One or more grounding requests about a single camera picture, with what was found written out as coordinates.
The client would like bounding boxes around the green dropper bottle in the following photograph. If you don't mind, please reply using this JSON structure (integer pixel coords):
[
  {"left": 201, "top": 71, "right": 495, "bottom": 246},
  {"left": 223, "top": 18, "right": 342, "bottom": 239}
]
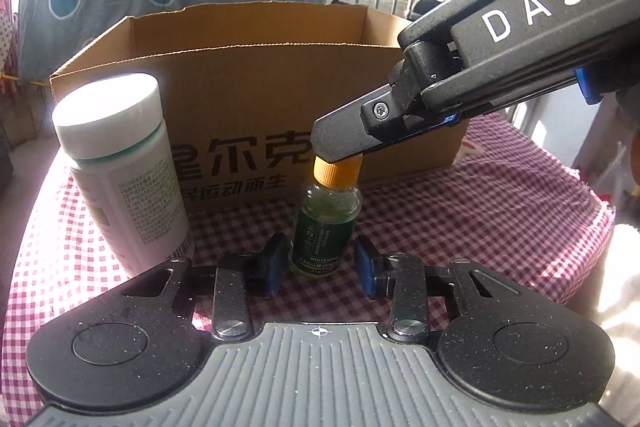
[{"left": 290, "top": 155, "right": 362, "bottom": 277}]

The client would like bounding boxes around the white pill bottle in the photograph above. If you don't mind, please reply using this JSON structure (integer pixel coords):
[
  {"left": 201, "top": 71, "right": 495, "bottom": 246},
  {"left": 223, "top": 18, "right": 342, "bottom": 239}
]
[{"left": 52, "top": 74, "right": 195, "bottom": 275}]

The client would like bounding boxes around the person's right hand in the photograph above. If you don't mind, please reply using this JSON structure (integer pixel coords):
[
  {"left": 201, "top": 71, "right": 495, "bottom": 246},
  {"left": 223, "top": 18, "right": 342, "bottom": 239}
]
[{"left": 629, "top": 130, "right": 640, "bottom": 186}]

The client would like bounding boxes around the purple checkered tablecloth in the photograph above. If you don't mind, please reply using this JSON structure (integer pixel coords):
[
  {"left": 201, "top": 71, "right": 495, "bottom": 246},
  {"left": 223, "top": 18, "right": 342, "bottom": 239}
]
[{"left": 1, "top": 116, "right": 615, "bottom": 426}]

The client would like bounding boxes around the brown cardboard box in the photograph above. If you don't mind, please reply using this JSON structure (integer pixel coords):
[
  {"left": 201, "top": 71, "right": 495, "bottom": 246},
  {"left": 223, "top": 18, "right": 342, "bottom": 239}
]
[{"left": 49, "top": 0, "right": 469, "bottom": 212}]

